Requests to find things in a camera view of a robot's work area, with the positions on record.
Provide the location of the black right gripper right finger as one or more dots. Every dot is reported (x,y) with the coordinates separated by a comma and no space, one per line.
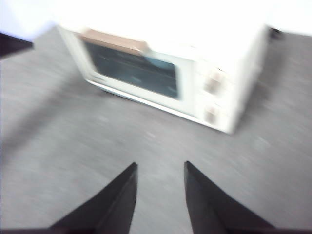
(209,209)

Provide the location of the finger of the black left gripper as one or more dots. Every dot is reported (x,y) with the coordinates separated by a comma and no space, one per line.
(12,46)

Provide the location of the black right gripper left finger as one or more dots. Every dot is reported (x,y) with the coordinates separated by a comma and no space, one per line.
(114,207)

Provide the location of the small beige oven knob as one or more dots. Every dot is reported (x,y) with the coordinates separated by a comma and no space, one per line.
(211,114)

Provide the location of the large beige oven knob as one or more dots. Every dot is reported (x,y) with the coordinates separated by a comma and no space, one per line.
(214,81)

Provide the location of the cream toaster oven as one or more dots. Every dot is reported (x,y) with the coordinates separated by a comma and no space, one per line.
(243,73)

